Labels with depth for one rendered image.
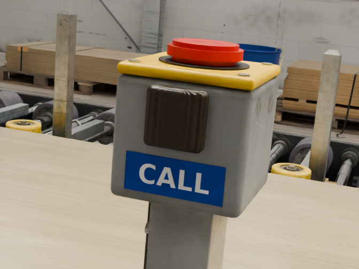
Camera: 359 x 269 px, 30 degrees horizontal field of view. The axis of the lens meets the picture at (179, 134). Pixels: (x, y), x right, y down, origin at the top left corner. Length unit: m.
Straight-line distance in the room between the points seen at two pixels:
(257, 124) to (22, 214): 0.73
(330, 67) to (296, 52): 6.17
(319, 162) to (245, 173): 1.14
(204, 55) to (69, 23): 1.27
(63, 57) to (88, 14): 6.75
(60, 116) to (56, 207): 0.60
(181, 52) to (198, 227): 0.09
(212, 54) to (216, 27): 7.44
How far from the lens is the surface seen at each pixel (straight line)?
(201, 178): 0.33
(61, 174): 1.23
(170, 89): 0.32
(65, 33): 1.60
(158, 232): 0.36
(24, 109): 2.04
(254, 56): 5.87
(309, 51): 7.57
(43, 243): 0.93
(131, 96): 0.33
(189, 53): 0.33
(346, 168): 1.79
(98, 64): 6.90
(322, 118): 1.44
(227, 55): 0.34
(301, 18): 7.57
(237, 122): 0.32
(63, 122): 1.64
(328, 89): 1.43
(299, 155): 1.86
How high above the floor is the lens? 1.26
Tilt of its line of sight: 13 degrees down
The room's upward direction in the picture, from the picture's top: 5 degrees clockwise
